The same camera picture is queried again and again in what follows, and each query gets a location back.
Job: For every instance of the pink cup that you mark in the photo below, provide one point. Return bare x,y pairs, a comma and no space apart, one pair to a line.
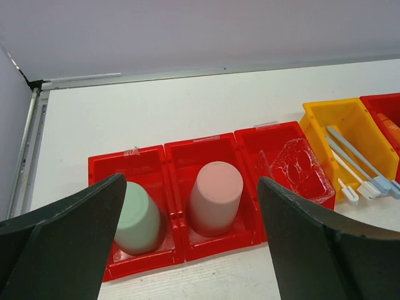
215,198

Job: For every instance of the red toothpaste bin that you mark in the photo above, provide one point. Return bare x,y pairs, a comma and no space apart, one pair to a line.
384,111

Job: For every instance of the yellow bin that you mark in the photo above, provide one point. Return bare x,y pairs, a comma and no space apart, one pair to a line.
351,119

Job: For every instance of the white toothbrush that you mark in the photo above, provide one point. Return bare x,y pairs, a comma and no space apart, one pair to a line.
351,196
366,189

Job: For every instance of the left red bin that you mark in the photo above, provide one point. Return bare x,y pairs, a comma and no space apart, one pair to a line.
148,168

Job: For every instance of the green cup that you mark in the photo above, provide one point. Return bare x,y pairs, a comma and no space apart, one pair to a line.
141,227

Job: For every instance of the orange toothpaste tube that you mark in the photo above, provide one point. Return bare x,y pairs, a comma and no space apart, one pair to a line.
392,128

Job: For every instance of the clear textured glass holder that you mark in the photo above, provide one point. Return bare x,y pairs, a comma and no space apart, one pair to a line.
297,168

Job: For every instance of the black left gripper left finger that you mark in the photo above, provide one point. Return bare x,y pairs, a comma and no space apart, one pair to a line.
60,251

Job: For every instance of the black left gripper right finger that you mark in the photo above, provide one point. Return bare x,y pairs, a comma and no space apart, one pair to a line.
320,254

